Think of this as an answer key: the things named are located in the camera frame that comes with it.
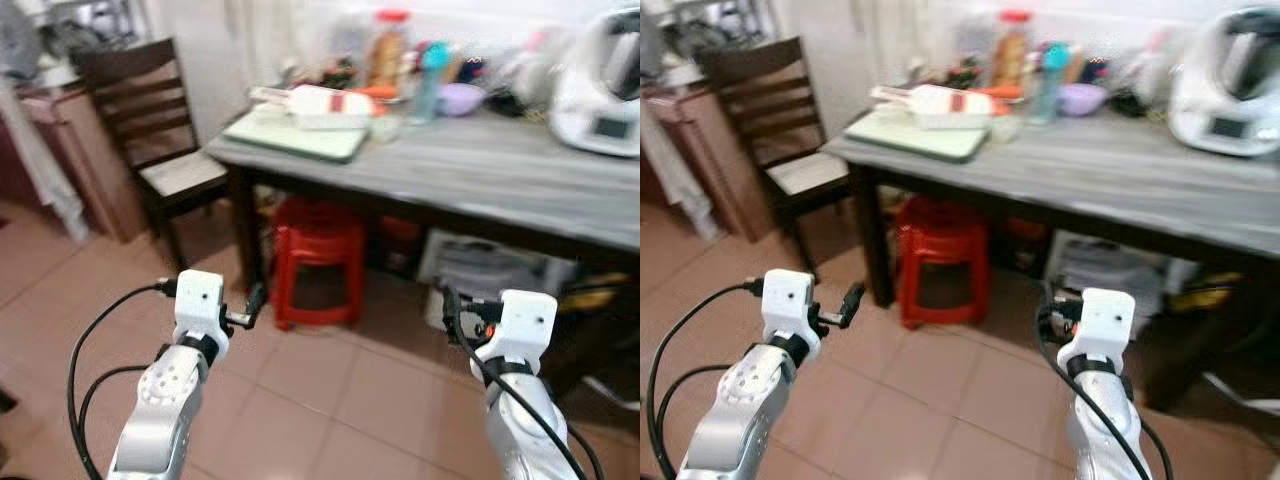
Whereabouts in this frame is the grey storage box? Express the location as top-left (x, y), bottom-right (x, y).
top-left (418, 229), bottom-right (583, 333)
top-left (1044, 231), bottom-right (1203, 323)

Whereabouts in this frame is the red plastic stool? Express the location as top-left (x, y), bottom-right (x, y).
top-left (896, 196), bottom-right (992, 330)
top-left (271, 196), bottom-right (367, 332)

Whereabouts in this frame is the dark table with grey top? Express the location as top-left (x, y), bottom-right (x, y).
top-left (203, 100), bottom-right (641, 401)
top-left (822, 100), bottom-right (1280, 413)

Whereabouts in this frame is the pale green tray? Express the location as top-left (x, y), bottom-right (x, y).
top-left (221, 107), bottom-right (372, 165)
top-left (844, 107), bottom-right (993, 165)

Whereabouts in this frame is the brown wooden cabinet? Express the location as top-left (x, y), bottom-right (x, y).
top-left (640, 85), bottom-right (769, 244)
top-left (0, 82), bottom-right (153, 244)

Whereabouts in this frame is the white hanging cloth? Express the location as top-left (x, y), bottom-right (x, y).
top-left (0, 72), bottom-right (93, 244)
top-left (640, 110), bottom-right (719, 244)

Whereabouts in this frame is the purple bowl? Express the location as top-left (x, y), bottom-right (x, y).
top-left (437, 82), bottom-right (489, 119)
top-left (1058, 82), bottom-right (1110, 119)

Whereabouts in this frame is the white container with red label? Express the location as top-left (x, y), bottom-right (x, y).
top-left (869, 84), bottom-right (1002, 132)
top-left (249, 84), bottom-right (377, 132)

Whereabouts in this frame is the dark wooden chair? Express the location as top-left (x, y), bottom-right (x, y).
top-left (694, 34), bottom-right (859, 273)
top-left (74, 37), bottom-right (243, 273)

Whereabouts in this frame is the teal bottle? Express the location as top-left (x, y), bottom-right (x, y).
top-left (1034, 40), bottom-right (1072, 127)
top-left (413, 40), bottom-right (452, 127)

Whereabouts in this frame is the white plastic bag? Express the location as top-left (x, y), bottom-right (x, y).
top-left (497, 38), bottom-right (573, 113)
top-left (1120, 38), bottom-right (1186, 113)

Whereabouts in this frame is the white kitchen appliance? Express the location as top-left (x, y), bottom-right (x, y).
top-left (547, 4), bottom-right (641, 159)
top-left (1167, 4), bottom-right (1280, 159)

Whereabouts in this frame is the clear jar with red lid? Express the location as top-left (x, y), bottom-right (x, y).
top-left (992, 9), bottom-right (1035, 89)
top-left (364, 9), bottom-right (414, 91)

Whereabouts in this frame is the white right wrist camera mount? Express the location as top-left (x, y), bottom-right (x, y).
top-left (1074, 287), bottom-right (1137, 365)
top-left (494, 289), bottom-right (558, 367)

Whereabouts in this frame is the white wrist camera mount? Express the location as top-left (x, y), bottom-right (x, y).
top-left (1074, 287), bottom-right (1137, 365)
top-left (761, 267), bottom-right (817, 344)
top-left (172, 269), bottom-right (227, 347)
top-left (494, 289), bottom-right (558, 367)

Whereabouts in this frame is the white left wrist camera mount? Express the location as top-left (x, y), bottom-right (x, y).
top-left (761, 267), bottom-right (817, 344)
top-left (172, 269), bottom-right (227, 347)

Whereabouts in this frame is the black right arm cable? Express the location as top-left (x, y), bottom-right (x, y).
top-left (445, 300), bottom-right (606, 480)
top-left (1035, 305), bottom-right (1176, 480)

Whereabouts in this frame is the short black left arm cable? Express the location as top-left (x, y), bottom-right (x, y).
top-left (657, 363), bottom-right (733, 471)
top-left (78, 364), bottom-right (151, 473)

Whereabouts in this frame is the long black left arm cable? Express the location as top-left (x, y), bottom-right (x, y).
top-left (646, 280), bottom-right (766, 480)
top-left (66, 281), bottom-right (179, 480)

